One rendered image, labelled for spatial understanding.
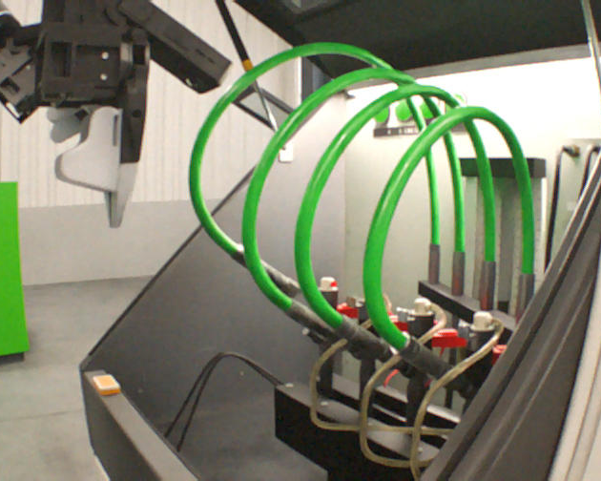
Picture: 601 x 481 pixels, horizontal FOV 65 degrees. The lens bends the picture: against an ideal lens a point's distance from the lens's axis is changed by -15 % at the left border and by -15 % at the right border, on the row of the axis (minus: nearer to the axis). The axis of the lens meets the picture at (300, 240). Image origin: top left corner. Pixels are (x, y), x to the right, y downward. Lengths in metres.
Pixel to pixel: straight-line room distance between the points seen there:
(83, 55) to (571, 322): 0.42
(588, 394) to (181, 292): 0.68
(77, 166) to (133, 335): 0.55
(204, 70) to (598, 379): 0.40
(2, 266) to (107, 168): 3.48
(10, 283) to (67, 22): 3.53
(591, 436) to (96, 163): 0.44
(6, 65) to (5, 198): 3.18
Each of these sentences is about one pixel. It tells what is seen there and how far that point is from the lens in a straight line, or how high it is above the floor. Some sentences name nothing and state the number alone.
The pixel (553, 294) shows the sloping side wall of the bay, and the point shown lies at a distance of 0.43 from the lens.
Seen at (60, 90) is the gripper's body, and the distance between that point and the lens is 0.39.
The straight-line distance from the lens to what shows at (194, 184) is 0.57.
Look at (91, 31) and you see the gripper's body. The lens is 0.40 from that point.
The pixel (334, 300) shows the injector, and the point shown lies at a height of 1.10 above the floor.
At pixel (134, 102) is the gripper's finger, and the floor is 1.31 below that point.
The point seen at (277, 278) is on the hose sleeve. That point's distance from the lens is 0.62.
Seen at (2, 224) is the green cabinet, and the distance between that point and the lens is 3.84.
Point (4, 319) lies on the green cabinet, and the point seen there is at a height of 0.34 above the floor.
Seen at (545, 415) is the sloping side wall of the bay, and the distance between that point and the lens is 0.43.
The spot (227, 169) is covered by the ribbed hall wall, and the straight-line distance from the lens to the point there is 7.85.
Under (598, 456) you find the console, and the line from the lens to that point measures 0.45.
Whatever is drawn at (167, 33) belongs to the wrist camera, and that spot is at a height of 1.37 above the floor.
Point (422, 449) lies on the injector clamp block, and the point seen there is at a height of 0.98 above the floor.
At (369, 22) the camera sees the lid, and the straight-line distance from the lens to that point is 0.93.
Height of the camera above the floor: 1.25
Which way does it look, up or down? 6 degrees down
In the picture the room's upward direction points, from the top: straight up
